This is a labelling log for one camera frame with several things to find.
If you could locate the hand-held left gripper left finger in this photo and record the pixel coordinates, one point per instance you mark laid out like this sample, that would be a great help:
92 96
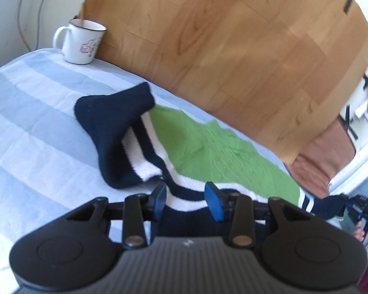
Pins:
159 202

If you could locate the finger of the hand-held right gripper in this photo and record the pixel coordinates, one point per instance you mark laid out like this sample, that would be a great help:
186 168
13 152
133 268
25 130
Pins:
349 203

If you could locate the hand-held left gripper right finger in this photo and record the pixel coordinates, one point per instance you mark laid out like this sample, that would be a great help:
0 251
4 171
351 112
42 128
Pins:
213 204

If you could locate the navy white green striped sweater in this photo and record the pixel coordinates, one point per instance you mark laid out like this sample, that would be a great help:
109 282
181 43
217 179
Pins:
110 119

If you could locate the brown cushion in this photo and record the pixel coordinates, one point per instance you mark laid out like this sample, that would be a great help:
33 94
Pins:
323 159

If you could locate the black tape cross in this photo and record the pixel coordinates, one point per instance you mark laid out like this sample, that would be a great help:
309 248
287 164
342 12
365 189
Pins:
349 122

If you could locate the blue white striped bed sheet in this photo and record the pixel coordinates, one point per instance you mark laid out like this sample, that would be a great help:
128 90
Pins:
33 113

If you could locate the white enamel mug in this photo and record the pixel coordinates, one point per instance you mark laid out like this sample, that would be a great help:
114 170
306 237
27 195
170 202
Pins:
79 44

